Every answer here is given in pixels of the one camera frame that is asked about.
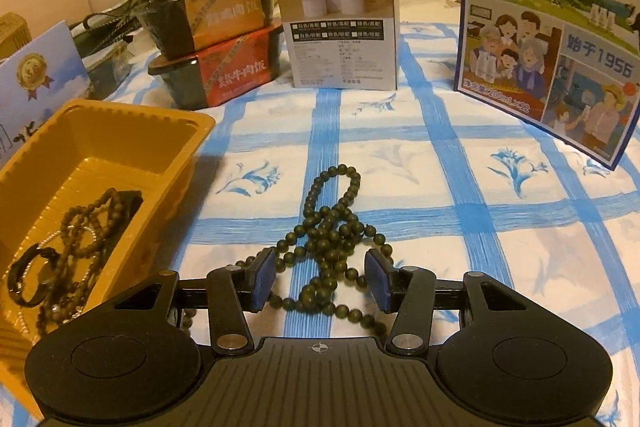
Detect black cables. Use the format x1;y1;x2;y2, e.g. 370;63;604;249
70;0;138;58

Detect cow print milk carton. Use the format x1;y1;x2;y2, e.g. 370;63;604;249
0;21;92;162

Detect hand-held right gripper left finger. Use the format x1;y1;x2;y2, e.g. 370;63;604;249
112;248;278;354

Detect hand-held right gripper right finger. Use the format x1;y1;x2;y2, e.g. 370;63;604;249
364;248;528;354

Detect black hair clip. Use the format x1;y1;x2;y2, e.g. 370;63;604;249
107;189;144;228

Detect orange label rice bowl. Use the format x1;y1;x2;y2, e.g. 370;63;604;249
132;0;276;58

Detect labelled cardboard box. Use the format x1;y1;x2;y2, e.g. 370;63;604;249
0;12;33;62

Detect yellow plastic tray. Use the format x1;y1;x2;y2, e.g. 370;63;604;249
0;99;217;418

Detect brown bead necklace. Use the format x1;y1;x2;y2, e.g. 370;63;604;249
50;187;131;303

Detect small white product box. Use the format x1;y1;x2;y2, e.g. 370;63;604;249
270;0;399;91

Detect wide black band bracelet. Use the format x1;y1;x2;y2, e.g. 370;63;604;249
7;243;57;307

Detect blue illustrated milk carton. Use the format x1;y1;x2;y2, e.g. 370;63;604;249
452;0;640;170

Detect red label rice bowl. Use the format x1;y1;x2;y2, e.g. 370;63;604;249
148;24;283;110

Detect thin silver chain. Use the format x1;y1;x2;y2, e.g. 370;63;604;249
47;217;97;253

